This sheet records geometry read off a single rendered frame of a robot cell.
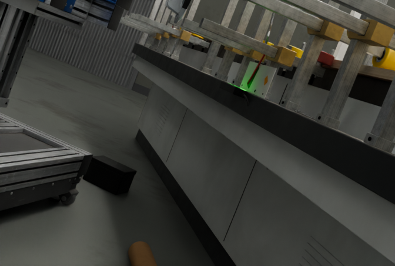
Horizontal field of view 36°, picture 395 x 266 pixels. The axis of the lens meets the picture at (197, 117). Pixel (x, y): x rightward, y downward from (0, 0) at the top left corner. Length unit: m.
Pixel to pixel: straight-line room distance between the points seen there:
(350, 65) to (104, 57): 7.96
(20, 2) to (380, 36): 1.10
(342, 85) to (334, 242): 0.46
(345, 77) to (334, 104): 0.07
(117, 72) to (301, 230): 7.53
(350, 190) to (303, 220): 0.58
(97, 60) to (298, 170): 7.92
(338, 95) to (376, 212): 0.38
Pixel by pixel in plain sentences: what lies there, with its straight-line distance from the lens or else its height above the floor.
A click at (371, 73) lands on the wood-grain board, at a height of 0.88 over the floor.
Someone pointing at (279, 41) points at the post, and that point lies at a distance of 1.99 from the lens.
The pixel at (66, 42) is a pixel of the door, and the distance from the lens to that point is 9.63.
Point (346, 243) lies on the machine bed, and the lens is 1.70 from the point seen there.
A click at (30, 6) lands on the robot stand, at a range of 1.99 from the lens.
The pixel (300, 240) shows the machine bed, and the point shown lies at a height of 0.34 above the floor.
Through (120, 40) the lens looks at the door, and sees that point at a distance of 9.30.
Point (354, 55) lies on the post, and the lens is 1.54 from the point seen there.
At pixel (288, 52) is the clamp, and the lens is 1.93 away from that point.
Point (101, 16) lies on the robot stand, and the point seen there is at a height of 0.76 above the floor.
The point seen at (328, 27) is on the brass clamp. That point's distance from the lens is 1.70.
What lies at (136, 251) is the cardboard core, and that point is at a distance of 2.12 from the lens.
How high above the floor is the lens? 0.72
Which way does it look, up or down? 5 degrees down
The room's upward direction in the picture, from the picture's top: 22 degrees clockwise
